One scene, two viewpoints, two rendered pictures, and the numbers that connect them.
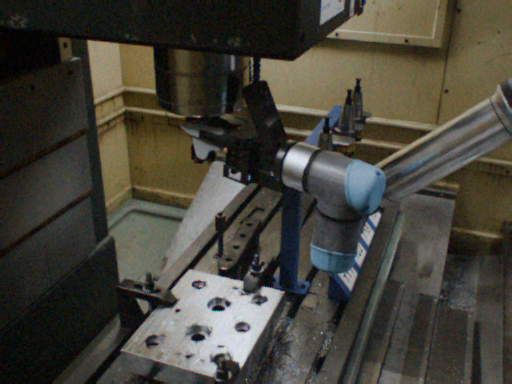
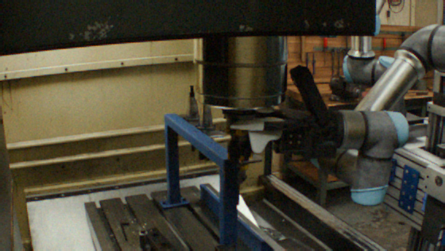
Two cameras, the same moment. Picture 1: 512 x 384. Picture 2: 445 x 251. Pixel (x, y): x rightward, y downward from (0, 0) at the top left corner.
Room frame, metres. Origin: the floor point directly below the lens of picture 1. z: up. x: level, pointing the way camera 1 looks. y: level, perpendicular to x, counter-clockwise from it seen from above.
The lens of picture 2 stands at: (0.47, 0.66, 1.60)
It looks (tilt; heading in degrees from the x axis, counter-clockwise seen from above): 16 degrees down; 315
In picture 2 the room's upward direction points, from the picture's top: straight up
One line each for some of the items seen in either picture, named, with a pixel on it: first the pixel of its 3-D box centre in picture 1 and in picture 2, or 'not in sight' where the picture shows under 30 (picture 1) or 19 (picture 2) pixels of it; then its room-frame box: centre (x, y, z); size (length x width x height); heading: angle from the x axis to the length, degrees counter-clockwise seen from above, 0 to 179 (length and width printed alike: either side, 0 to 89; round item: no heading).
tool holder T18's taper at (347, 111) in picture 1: (347, 116); (205, 114); (1.44, -0.23, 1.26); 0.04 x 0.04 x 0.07
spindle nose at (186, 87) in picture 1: (201, 69); (241, 64); (1.00, 0.10, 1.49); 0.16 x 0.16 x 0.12
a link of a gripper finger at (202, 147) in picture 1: (201, 142); (257, 136); (0.96, 0.10, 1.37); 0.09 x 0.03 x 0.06; 68
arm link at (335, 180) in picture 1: (345, 183); (379, 131); (0.83, -0.14, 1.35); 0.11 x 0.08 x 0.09; 55
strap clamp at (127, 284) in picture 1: (148, 301); not in sight; (1.03, 0.23, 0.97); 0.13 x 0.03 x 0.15; 70
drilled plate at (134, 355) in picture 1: (208, 328); not in sight; (0.96, 0.09, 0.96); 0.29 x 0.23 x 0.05; 160
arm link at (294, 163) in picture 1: (303, 166); (345, 129); (0.88, -0.07, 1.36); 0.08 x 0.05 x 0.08; 145
